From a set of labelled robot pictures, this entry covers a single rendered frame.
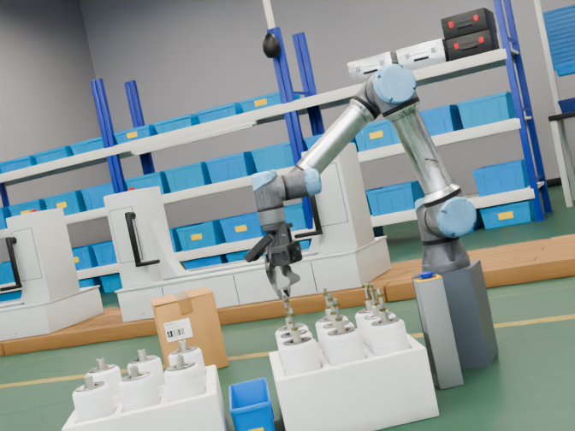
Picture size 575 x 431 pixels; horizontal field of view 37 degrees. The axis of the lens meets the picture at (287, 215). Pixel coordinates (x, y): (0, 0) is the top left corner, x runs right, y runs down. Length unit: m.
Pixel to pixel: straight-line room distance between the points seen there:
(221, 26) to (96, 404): 9.70
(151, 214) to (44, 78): 6.89
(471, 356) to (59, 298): 3.24
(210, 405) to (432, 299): 0.70
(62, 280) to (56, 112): 6.50
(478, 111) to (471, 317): 4.24
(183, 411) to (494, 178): 4.88
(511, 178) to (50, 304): 3.52
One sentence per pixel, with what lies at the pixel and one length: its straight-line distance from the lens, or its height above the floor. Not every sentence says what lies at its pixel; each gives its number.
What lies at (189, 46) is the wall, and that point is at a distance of 11.90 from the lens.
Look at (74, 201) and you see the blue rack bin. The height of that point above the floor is 0.90.
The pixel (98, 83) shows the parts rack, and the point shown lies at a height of 1.90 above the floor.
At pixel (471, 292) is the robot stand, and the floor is 0.23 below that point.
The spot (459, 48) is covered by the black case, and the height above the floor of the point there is 1.40.
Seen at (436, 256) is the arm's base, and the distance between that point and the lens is 2.66.
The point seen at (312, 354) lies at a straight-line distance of 2.24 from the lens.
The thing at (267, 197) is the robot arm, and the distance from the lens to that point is 2.42.
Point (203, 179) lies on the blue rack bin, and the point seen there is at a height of 0.85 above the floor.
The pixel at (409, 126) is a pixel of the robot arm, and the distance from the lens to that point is 2.51.
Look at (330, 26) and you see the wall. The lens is 11.08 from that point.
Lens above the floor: 0.66
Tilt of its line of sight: 2 degrees down
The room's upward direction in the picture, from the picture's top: 12 degrees counter-clockwise
